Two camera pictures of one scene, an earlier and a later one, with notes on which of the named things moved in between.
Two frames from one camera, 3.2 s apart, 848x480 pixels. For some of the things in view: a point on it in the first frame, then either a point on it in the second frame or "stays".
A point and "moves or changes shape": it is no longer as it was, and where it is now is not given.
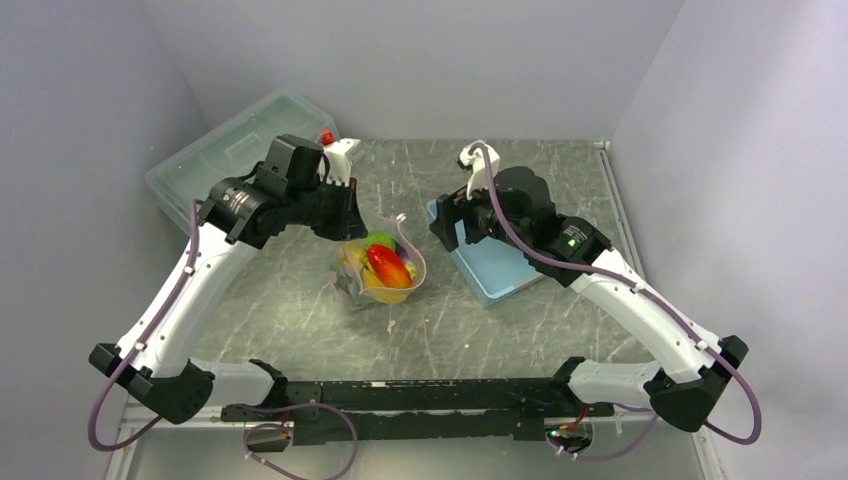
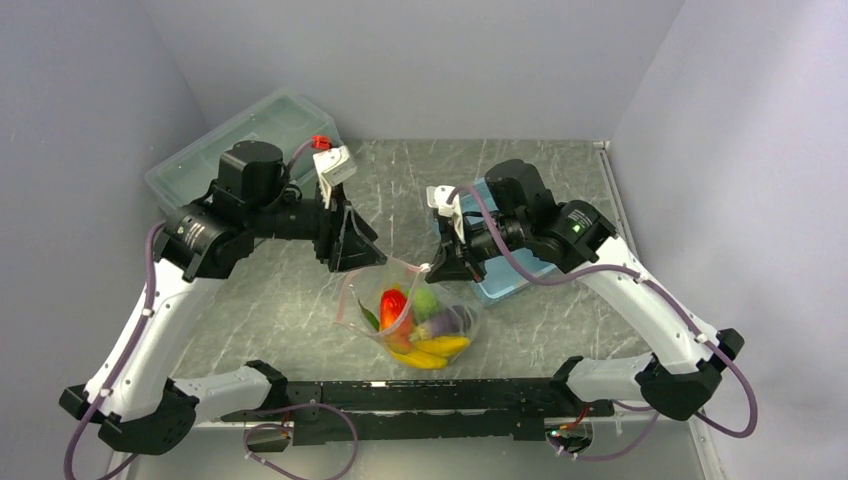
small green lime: x=379 y=238 to x=425 y=305
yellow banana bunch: x=352 y=257 to x=432 y=352
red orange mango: x=389 y=266 to x=391 y=301
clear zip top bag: x=384 y=267 moves or changes shape
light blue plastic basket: x=495 y=267 stays
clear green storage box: x=191 y=175 stays
